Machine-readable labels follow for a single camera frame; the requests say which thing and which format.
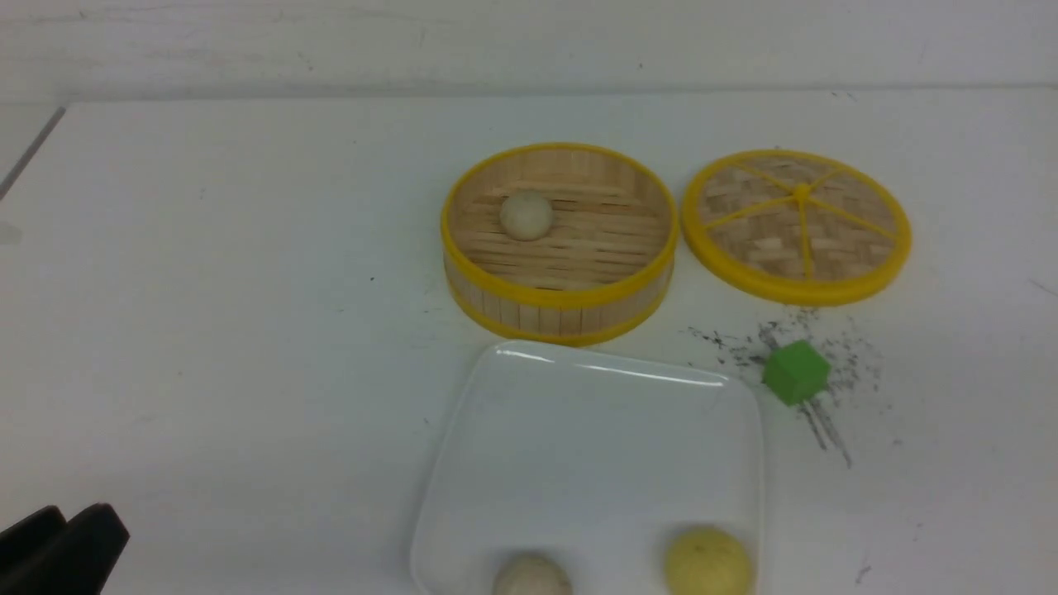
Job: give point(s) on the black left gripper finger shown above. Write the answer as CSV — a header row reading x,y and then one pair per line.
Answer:
x,y
30,535
78,561

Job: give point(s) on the white steamed bun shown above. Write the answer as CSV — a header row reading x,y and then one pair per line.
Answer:
x,y
526,216

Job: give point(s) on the yellow steamed bun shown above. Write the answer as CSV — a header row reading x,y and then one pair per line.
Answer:
x,y
707,560

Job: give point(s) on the beige steamed bun on plate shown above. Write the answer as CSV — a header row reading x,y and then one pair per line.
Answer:
x,y
531,574

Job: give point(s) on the white square plate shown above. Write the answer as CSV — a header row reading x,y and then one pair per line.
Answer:
x,y
594,460

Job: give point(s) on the bamboo steamer basket yellow rim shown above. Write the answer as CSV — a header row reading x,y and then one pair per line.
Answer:
x,y
602,268

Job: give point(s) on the green cube block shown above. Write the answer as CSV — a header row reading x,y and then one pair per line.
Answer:
x,y
796,372

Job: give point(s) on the woven bamboo steamer lid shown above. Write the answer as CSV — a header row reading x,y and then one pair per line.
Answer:
x,y
793,227

